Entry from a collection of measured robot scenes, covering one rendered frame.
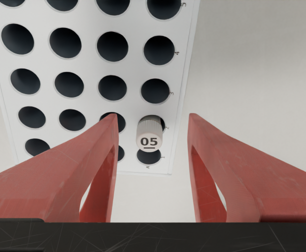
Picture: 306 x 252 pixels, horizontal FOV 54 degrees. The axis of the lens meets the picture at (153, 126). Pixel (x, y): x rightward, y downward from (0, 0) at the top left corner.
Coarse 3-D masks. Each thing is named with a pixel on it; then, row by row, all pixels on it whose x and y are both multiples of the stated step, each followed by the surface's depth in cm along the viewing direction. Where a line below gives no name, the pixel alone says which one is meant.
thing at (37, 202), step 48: (96, 144) 9; (0, 192) 6; (48, 192) 6; (96, 192) 11; (0, 240) 5; (48, 240) 5; (96, 240) 5; (144, 240) 5; (192, 240) 5; (240, 240) 5; (288, 240) 5
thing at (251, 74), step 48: (240, 0) 15; (288, 0) 15; (192, 48) 16; (240, 48) 16; (288, 48) 16; (192, 96) 18; (240, 96) 18; (288, 96) 18; (0, 144) 20; (288, 144) 20; (144, 192) 23
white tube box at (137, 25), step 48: (0, 0) 11; (48, 0) 11; (96, 0) 11; (144, 0) 11; (192, 0) 11; (0, 48) 12; (48, 48) 12; (96, 48) 12; (144, 48) 13; (0, 96) 14; (48, 96) 14; (96, 96) 14; (144, 96) 14; (48, 144) 15
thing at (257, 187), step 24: (192, 120) 11; (192, 144) 12; (216, 144) 8; (240, 144) 8; (192, 168) 12; (216, 168) 8; (240, 168) 7; (264, 168) 7; (288, 168) 7; (192, 192) 12; (216, 192) 11; (240, 192) 6; (264, 192) 6; (288, 192) 6; (216, 216) 11; (240, 216) 6; (264, 216) 5; (288, 216) 5
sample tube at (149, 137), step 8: (144, 120) 14; (152, 120) 14; (160, 120) 15; (136, 128) 14; (144, 128) 14; (152, 128) 14; (160, 128) 14; (136, 136) 14; (144, 136) 14; (152, 136) 14; (160, 136) 14; (136, 144) 14; (144, 144) 14; (152, 144) 14; (160, 144) 14
